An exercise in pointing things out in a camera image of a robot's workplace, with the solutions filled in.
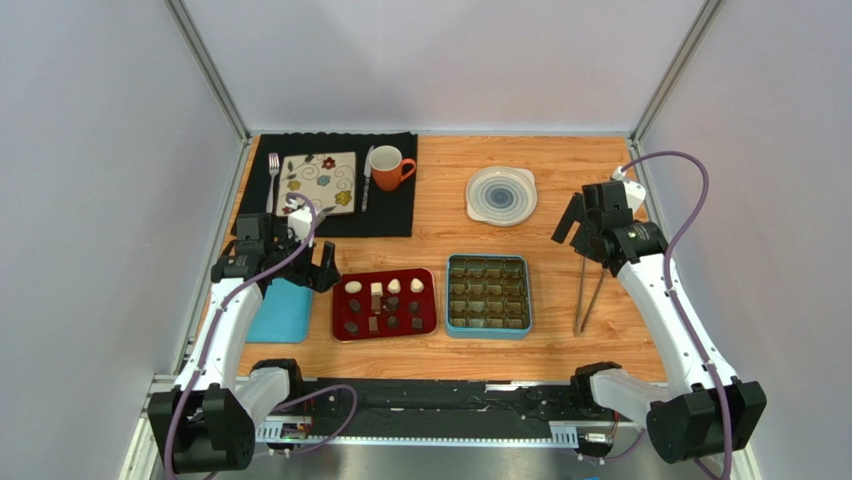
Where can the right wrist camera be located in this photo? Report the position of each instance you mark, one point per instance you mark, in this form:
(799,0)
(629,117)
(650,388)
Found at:
(635,193)

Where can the silver knife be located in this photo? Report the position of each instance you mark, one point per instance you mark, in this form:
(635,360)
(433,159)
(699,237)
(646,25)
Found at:
(367,172)

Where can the black placemat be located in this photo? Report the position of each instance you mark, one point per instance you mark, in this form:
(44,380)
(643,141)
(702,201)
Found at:
(389,214)

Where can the floral square plate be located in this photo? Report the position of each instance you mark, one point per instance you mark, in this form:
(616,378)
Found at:
(327,179)

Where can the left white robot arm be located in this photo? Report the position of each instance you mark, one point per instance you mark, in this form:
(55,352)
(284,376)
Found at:
(206,422)

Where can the round blue-white plate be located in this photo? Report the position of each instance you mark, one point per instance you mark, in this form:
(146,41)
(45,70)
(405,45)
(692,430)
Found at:
(501,196)

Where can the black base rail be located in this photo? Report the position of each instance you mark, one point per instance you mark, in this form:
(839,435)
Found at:
(440,412)

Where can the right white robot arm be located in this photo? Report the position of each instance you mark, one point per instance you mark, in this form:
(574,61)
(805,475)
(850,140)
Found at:
(705,408)

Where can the dark textured chocolate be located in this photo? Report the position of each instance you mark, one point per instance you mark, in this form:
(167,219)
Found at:
(391,304)

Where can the red chocolate tray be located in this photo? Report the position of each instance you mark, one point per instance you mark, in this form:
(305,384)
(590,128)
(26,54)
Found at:
(426,299)

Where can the metal tongs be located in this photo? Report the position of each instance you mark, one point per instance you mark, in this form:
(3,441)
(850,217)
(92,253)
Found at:
(590,284)

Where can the white round swirl chocolate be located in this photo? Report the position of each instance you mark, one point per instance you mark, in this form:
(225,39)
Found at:
(353,287)

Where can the silver fork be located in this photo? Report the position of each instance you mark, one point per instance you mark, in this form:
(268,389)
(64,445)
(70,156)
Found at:
(274,168)

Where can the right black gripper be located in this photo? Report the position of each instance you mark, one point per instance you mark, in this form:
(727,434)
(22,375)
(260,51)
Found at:
(584,233)

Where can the white cone chocolate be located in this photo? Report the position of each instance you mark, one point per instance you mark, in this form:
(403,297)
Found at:
(416,285)
(394,286)

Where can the orange mug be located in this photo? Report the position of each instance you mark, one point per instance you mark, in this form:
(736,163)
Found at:
(389,167)

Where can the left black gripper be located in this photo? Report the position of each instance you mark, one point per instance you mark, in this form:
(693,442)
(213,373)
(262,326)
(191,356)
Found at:
(323,277)

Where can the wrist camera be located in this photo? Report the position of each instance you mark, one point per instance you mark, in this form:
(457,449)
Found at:
(635,193)
(303,222)

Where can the blue tin box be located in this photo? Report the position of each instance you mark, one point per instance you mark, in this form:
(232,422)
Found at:
(488,297)

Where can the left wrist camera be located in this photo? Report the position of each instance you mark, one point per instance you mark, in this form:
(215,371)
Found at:
(303,222)

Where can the blue tin lid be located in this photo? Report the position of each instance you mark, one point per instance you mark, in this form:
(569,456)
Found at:
(283,316)

